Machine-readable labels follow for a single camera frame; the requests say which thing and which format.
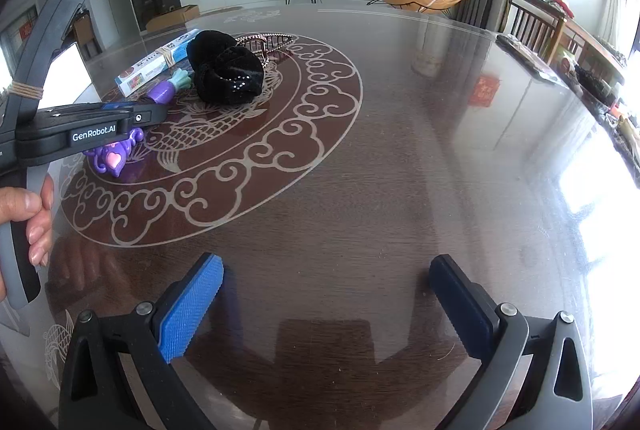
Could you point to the brown cardboard box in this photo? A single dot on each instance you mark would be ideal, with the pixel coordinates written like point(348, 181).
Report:
point(173, 19)

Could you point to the white cardboard storage box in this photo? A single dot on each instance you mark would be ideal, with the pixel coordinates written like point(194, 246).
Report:
point(66, 79)

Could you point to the pearl hair claw clip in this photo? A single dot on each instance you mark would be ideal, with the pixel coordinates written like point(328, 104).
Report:
point(263, 45)

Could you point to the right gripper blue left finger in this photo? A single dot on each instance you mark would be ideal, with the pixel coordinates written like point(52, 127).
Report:
point(95, 393)

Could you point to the blue white medicine box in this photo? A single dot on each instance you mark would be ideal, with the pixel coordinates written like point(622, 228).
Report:
point(153, 64)

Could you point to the person's left hand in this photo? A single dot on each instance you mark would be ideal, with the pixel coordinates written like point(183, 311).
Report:
point(30, 224)

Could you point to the dark wooden dining chair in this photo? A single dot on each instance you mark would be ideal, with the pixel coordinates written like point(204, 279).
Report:
point(535, 23)

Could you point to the black velvet pouch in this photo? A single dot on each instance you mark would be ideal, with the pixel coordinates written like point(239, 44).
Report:
point(225, 73)

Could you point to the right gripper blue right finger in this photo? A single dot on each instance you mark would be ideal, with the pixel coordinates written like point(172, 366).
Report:
point(556, 392)

